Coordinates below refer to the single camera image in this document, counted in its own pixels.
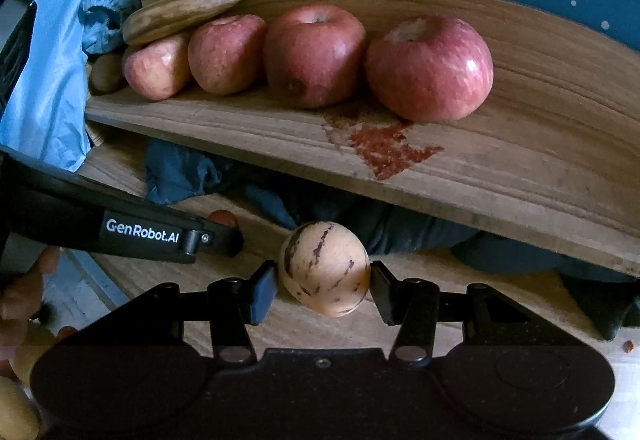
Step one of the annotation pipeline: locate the dark blue cloth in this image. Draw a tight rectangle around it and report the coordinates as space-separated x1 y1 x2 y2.
145 137 640 341

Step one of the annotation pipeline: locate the red apple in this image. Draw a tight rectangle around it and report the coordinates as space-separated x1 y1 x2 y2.
123 34 193 101
263 4 368 110
365 16 495 123
187 14 268 96

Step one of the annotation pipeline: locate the striped pepino melon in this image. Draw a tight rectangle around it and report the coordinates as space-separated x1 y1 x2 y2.
278 221 372 318

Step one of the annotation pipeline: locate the curved wooden shelf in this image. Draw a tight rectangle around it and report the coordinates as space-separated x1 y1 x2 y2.
85 0 640 278

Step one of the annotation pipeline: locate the small red tomato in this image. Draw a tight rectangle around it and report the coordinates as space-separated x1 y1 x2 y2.
207 210 240 228

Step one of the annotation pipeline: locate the light blue hanging cloth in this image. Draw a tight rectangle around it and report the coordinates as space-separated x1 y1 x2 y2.
0 0 101 173

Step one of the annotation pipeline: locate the crumpled blue plastic bag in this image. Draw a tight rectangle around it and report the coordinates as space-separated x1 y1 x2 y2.
80 0 141 56

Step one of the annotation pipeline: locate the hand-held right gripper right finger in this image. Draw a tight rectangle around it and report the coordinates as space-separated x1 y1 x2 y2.
371 261 586 363

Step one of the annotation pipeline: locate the brownish yellow pear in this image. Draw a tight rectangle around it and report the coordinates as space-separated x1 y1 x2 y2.
11 323 58 383

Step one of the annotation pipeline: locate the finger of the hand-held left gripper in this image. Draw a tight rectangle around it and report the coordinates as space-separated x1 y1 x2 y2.
0 0 39 121
182 216 246 258

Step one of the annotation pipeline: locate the person's left hand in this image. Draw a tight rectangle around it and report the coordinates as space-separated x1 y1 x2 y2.
0 245 63 343

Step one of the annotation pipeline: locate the brown kiwi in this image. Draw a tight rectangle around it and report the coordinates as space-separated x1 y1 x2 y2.
89 51 126 94

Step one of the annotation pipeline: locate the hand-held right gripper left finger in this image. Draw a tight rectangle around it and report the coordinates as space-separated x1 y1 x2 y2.
85 264 278 364

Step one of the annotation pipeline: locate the yellow lemon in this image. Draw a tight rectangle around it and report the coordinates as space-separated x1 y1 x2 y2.
0 377 41 440

